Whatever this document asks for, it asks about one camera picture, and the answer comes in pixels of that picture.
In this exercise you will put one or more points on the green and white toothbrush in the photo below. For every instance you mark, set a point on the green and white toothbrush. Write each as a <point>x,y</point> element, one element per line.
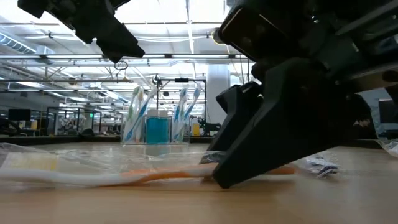
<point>136,93</point>

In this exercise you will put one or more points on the white building column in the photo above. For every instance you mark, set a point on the white building column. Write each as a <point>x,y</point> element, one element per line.
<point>217,77</point>

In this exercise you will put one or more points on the teal mouthwash bottle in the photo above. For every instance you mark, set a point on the teal mouthwash bottle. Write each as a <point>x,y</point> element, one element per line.
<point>151,130</point>
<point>163,130</point>

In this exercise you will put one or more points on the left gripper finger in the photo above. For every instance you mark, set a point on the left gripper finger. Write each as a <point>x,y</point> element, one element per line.
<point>118,43</point>

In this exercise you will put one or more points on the yellow container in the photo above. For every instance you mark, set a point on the yellow container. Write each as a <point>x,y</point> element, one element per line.
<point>196,130</point>

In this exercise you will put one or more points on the clear plastic wrapper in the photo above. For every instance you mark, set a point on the clear plastic wrapper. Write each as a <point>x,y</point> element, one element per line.
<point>392,150</point>

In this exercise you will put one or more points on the silver ventilation duct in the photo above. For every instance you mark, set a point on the silver ventilation duct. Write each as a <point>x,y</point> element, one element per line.
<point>15,43</point>

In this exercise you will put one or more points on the black computer monitor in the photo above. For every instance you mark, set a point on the black computer monitor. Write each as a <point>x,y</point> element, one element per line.
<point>390,113</point>
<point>18,115</point>

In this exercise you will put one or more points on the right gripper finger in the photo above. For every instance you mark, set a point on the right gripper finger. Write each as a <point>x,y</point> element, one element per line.
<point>295,124</point>
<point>242,105</point>

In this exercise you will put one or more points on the black aluminium table frame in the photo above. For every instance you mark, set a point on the black aluminium table frame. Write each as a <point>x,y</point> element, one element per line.
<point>77,140</point>

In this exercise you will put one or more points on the clear acrylic organizer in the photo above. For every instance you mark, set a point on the clear acrylic organizer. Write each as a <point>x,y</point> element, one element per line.
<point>173,133</point>

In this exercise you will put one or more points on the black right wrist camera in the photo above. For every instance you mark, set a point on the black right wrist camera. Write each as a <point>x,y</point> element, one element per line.
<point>264,34</point>

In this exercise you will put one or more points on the idle black robot arm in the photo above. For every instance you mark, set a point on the idle black robot arm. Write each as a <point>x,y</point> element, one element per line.
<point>207,127</point>

